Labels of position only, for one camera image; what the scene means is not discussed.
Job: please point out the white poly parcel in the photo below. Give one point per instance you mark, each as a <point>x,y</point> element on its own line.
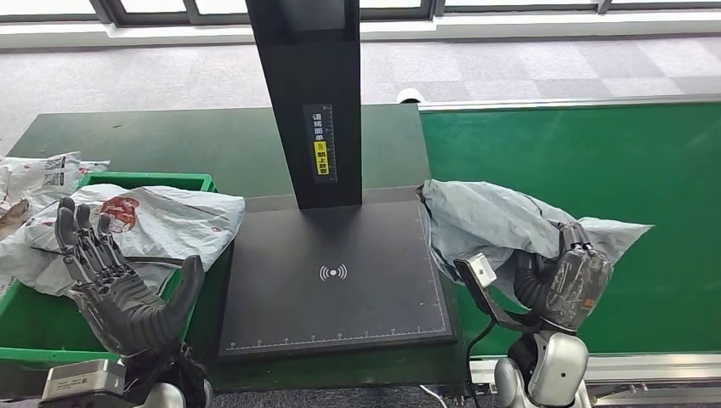
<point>34,270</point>

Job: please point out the long red-printed grey parcel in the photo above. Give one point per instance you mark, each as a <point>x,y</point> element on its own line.
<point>186,219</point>

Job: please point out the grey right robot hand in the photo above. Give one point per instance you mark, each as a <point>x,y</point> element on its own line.
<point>574,281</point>

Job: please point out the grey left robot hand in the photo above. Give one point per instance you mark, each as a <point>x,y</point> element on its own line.
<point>124,309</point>

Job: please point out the brown paper parcel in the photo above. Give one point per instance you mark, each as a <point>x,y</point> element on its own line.
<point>12,217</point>

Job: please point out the dark green table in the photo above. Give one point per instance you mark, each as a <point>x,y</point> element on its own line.
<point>169,141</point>

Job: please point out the green conveyor belt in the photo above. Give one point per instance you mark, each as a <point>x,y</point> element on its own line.
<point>563,146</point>

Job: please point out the white round object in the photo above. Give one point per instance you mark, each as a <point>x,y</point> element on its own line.
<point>409,97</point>

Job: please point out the white parcel with shipping label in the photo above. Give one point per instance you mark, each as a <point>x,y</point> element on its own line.
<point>34,174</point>

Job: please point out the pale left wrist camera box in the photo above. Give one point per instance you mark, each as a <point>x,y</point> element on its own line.
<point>84,380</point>

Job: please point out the dark window frame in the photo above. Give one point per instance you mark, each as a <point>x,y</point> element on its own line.
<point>169,20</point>

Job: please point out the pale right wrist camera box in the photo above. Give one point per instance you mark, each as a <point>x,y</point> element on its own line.
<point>479,276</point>

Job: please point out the black inbound scanner machine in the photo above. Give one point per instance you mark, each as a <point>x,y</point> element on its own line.
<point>338,315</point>

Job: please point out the black and yellow label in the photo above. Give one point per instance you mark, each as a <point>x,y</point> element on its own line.
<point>321,141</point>

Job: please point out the green plastic crate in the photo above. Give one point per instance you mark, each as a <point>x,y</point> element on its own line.
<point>34,326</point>

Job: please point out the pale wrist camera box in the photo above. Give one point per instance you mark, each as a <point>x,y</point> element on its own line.
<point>479,276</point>
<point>84,380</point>

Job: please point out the grey poly parcel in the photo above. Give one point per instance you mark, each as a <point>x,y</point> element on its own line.
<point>479,219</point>

